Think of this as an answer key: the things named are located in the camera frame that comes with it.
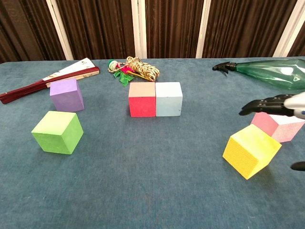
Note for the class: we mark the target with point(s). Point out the light blue foam cube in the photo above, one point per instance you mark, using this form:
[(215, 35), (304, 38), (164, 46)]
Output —
[(168, 102)]

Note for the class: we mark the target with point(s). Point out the green foam cube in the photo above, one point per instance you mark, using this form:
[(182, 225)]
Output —
[(52, 133)]

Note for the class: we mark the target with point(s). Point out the dark brown curtain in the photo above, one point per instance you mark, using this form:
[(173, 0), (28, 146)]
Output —
[(102, 28)]

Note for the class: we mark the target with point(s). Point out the folded red paper fan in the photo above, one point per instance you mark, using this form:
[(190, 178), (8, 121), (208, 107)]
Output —
[(71, 71)]

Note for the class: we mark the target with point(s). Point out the green plastic spray bottle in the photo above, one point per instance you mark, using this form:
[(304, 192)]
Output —
[(269, 71)]

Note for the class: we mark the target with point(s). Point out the white partition frame post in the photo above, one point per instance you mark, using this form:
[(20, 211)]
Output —
[(203, 28), (289, 26), (138, 28), (59, 28)]

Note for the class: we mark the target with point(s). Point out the purple foam cube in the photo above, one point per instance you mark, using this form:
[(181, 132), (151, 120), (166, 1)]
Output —
[(65, 97)]

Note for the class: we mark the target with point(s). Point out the pink foam cube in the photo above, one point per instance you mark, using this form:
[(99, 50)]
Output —
[(283, 131)]

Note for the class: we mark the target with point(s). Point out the yellow foam cube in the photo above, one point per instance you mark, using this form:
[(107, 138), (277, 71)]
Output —
[(247, 152)]

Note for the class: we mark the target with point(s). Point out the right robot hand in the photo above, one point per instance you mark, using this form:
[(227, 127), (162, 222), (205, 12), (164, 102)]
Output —
[(269, 105)]

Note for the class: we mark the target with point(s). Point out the red foam cube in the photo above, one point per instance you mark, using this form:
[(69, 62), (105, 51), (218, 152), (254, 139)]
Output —
[(142, 105)]

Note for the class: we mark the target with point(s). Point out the blue felt table cloth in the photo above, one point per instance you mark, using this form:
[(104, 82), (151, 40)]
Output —
[(143, 179)]

